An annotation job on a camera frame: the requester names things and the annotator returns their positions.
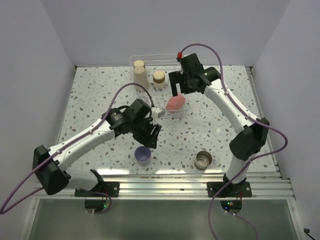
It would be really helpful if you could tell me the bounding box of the beige plastic cup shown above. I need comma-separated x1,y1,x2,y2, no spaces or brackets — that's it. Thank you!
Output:
133,66,149,89

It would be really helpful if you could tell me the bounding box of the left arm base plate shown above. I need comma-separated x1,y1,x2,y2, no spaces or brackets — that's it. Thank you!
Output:
74,181,120,198

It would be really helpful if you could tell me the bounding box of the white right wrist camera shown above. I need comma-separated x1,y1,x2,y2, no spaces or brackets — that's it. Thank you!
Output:
176,51,185,62

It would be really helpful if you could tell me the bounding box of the steel cup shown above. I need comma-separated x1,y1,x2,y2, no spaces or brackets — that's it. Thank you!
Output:
133,59,145,68
152,70,166,89
194,150,213,171

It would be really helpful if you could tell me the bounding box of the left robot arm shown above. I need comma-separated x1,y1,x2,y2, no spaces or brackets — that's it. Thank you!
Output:
32,99,164,197

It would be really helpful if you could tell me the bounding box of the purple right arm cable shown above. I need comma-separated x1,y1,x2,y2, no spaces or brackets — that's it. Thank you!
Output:
180,43,290,240

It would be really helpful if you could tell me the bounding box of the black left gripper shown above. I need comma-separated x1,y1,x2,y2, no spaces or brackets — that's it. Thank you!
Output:
130,116,162,149

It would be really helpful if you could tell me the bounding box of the lilac plastic cup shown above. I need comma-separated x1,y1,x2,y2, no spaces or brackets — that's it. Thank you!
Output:
134,146,152,167

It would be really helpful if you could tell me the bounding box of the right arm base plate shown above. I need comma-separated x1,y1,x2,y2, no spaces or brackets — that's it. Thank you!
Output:
206,181,253,198

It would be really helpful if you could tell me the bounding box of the clear wire dish rack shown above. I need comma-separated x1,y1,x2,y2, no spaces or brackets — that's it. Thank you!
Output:
129,53,190,119

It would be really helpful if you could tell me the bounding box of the coral red plastic cup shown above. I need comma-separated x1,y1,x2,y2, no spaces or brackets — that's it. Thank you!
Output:
165,94,186,112

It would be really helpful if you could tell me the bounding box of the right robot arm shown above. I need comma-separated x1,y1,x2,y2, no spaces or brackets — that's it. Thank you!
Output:
168,52,270,197

